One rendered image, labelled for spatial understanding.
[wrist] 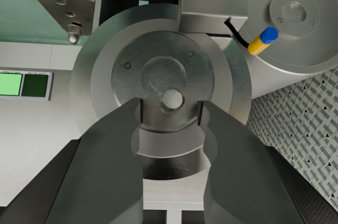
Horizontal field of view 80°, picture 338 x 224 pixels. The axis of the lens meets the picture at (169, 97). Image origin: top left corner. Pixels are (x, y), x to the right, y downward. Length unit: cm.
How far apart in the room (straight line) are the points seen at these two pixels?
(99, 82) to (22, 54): 343
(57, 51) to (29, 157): 288
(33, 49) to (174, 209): 325
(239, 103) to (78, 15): 44
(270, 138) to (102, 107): 27
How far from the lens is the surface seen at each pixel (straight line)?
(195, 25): 17
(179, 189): 51
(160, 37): 16
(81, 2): 49
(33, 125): 57
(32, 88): 58
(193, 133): 16
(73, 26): 58
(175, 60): 15
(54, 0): 51
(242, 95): 18
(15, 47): 369
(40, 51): 349
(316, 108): 29
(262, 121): 39
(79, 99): 17
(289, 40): 22
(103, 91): 17
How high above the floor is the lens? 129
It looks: 11 degrees down
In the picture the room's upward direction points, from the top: 178 degrees counter-clockwise
